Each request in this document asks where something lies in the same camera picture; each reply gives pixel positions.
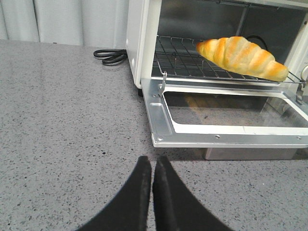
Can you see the lower oven knob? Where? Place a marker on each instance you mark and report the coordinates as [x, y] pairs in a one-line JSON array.
[[304, 74]]

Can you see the oven glass door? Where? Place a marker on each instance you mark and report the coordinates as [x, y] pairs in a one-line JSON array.
[[168, 133]]

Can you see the croissant bread roll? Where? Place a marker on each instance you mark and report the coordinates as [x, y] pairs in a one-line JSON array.
[[237, 54]]

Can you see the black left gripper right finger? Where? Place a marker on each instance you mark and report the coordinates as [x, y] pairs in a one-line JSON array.
[[175, 207]]

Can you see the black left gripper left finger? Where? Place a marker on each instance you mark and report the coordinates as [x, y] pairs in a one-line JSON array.
[[128, 210]]

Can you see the metal wire oven rack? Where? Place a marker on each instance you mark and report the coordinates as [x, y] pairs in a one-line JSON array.
[[178, 59]]

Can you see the white toaster oven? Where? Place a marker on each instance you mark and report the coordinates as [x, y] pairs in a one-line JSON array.
[[278, 26]]

